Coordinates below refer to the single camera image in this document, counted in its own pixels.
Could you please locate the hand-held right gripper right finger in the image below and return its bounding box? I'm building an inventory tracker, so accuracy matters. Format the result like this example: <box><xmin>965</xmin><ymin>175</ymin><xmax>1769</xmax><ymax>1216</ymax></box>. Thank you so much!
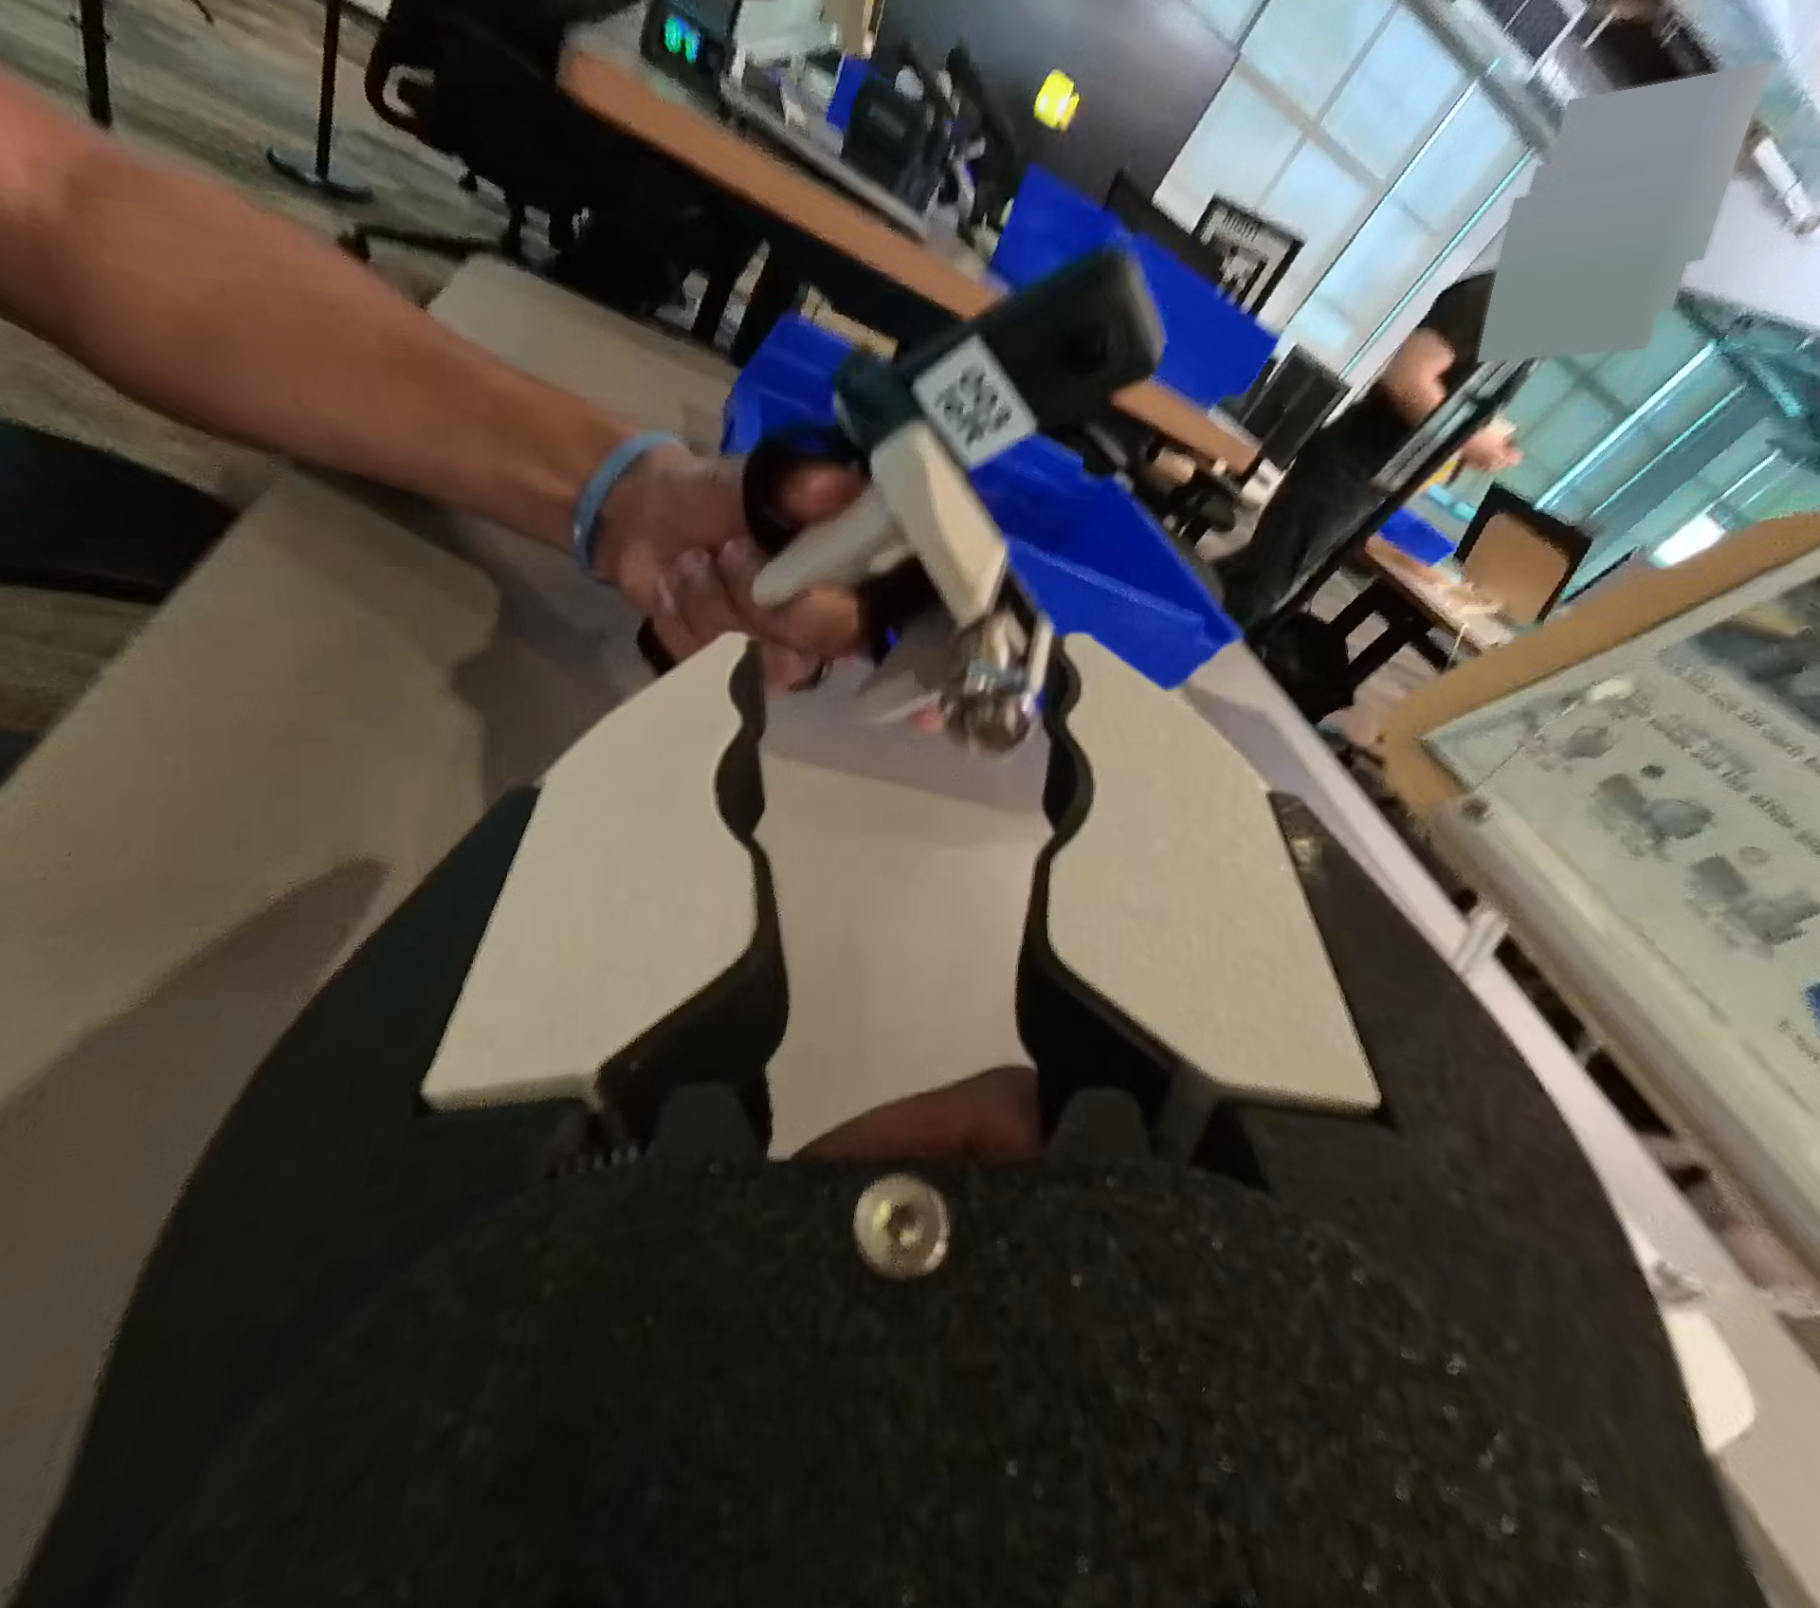
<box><xmin>1017</xmin><ymin>633</ymin><xmax>1384</xmax><ymax>1155</ymax></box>

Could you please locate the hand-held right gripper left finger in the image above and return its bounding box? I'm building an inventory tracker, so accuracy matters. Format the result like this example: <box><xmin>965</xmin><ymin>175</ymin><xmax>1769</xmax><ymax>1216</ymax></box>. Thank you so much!
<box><xmin>421</xmin><ymin>633</ymin><xmax>791</xmax><ymax>1134</ymax></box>

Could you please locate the steel hex bolt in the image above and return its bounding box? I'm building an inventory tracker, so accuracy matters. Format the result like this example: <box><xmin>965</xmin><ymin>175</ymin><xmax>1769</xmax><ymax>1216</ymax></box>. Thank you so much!
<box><xmin>945</xmin><ymin>626</ymin><xmax>1043</xmax><ymax>760</ymax></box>

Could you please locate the blue plastic bin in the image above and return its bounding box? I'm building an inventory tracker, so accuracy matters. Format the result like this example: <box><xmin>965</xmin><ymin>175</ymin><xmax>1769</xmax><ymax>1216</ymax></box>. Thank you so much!
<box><xmin>723</xmin><ymin>313</ymin><xmax>1242</xmax><ymax>688</ymax></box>

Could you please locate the person's left forearm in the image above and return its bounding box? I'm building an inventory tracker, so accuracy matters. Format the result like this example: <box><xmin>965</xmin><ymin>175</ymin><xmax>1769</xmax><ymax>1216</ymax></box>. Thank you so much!
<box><xmin>0</xmin><ymin>65</ymin><xmax>628</xmax><ymax>586</ymax></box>

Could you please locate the person's left hand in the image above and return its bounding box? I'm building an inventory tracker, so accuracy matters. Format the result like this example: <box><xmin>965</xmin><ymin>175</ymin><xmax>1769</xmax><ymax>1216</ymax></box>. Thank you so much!
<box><xmin>598</xmin><ymin>448</ymin><xmax>912</xmax><ymax>692</ymax></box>

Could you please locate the row of blue bins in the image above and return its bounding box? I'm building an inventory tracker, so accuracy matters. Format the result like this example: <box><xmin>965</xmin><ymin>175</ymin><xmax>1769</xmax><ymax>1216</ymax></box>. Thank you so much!
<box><xmin>988</xmin><ymin>163</ymin><xmax>1280</xmax><ymax>404</ymax></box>

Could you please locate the framed marker sign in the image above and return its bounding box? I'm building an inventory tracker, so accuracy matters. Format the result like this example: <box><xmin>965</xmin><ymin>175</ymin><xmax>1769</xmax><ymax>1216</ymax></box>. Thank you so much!
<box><xmin>1195</xmin><ymin>192</ymin><xmax>1309</xmax><ymax>313</ymax></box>

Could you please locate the long wooden table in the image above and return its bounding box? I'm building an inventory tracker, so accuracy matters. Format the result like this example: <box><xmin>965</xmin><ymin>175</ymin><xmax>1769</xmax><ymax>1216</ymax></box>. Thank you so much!
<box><xmin>558</xmin><ymin>49</ymin><xmax>1261</xmax><ymax>472</ymax></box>

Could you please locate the blue wristband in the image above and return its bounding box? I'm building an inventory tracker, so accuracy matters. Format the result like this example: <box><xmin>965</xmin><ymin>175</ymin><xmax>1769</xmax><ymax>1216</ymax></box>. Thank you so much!
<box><xmin>571</xmin><ymin>431</ymin><xmax>689</xmax><ymax>580</ymax></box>

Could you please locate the printed instruction sheet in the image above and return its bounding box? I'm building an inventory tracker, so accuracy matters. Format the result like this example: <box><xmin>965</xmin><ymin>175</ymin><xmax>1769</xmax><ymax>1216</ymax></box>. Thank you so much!
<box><xmin>1426</xmin><ymin>580</ymin><xmax>1820</xmax><ymax>1070</ymax></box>

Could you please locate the black office chair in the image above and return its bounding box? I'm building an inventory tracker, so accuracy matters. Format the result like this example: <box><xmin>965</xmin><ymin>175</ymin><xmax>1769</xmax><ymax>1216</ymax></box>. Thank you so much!
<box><xmin>342</xmin><ymin>0</ymin><xmax>649</xmax><ymax>266</ymax></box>

